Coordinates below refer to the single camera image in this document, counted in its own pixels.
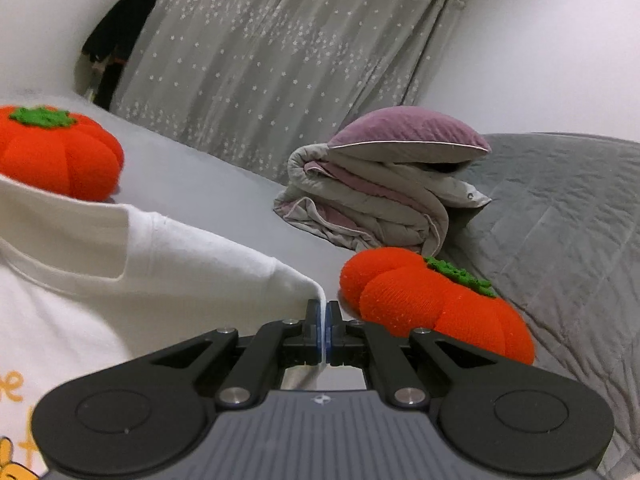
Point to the purple pillow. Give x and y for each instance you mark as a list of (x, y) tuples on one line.
[(410, 130)]

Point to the grey quilted blanket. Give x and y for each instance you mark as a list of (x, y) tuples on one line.
[(565, 240)]

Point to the grey star-print curtain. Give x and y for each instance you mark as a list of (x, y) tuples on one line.
[(280, 60)]

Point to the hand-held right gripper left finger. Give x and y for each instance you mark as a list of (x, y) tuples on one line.
[(315, 332)]

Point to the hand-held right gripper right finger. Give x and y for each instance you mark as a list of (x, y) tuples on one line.
[(331, 332)]

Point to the white long-sleeve shirt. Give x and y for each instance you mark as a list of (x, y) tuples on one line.
[(125, 285)]

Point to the orange pumpkin cushion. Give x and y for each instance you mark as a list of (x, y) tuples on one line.
[(430, 305), (55, 155)]

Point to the black hanging jacket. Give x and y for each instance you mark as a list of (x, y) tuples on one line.
[(117, 40)]

